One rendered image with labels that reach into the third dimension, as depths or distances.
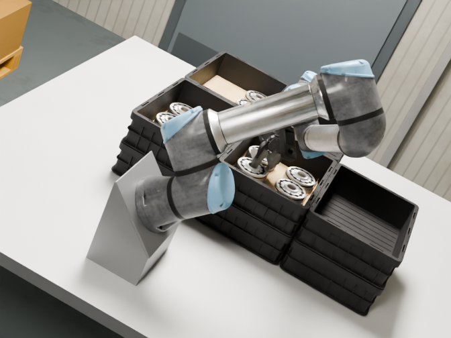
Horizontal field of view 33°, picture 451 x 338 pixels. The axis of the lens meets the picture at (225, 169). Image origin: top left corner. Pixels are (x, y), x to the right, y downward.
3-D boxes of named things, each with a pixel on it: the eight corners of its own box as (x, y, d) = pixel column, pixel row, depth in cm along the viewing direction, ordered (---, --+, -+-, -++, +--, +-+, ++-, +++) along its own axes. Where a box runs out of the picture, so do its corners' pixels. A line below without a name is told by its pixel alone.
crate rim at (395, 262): (397, 269, 216) (401, 263, 215) (304, 216, 220) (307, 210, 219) (416, 211, 251) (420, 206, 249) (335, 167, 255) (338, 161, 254)
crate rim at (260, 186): (304, 216, 220) (307, 210, 219) (214, 166, 225) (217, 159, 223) (335, 167, 255) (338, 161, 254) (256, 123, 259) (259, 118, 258)
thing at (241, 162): (260, 182, 238) (261, 180, 238) (232, 165, 239) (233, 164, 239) (270, 170, 247) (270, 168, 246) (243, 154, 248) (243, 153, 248)
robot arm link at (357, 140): (405, 153, 185) (327, 149, 232) (392, 110, 184) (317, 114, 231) (362, 170, 182) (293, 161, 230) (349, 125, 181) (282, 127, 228)
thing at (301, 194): (300, 204, 236) (301, 202, 236) (271, 188, 237) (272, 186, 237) (308, 191, 245) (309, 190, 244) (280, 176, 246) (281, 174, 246)
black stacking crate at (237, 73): (245, 146, 264) (258, 119, 258) (172, 105, 268) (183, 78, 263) (278, 112, 298) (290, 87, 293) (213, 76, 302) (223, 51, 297)
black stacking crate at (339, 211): (381, 294, 221) (400, 264, 215) (291, 242, 225) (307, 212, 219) (401, 233, 255) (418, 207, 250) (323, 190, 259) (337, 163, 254)
